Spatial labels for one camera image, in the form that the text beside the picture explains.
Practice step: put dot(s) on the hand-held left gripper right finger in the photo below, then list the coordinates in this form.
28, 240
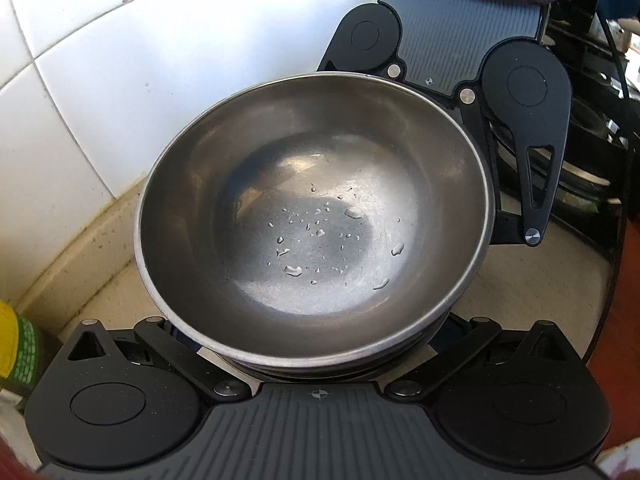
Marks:
465, 341

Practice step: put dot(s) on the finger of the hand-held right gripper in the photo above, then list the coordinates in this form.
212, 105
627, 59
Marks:
505, 231
330, 62

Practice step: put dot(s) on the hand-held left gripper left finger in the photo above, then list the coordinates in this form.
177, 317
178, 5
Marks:
170, 341

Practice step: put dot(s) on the yellow label bottle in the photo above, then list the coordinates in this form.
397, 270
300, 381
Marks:
17, 350

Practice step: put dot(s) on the red cloth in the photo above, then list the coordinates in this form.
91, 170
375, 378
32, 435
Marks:
620, 360

